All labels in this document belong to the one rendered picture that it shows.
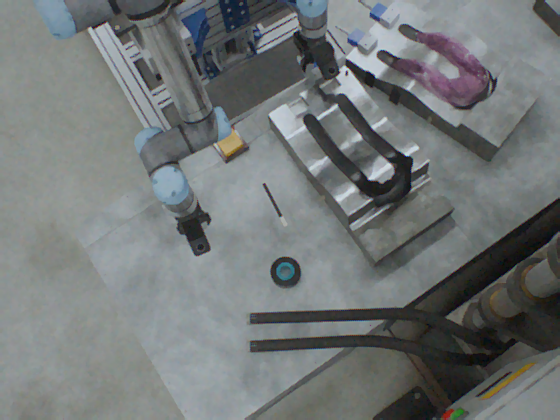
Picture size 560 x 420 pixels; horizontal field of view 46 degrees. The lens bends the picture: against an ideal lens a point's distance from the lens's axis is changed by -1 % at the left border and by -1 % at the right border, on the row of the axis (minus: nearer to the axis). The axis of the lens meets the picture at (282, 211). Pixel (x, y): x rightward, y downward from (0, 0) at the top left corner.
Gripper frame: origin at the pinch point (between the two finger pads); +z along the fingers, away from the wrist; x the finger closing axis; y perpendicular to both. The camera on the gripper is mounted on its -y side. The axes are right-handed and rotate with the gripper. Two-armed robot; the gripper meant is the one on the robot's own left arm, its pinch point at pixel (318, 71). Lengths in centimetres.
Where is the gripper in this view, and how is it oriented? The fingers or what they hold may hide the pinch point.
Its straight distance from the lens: 194.8
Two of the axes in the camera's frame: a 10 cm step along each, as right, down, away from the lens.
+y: -5.0, -8.2, 2.9
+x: -8.7, 4.9, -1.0
